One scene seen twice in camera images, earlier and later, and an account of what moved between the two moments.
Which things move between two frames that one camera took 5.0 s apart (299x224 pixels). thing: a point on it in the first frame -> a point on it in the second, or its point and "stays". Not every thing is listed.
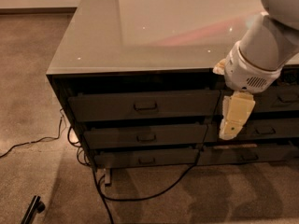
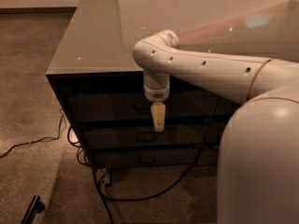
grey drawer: (147, 105) stays
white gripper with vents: (244, 73) -> (156, 94)
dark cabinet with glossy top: (134, 75) stays
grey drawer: (163, 157) stays
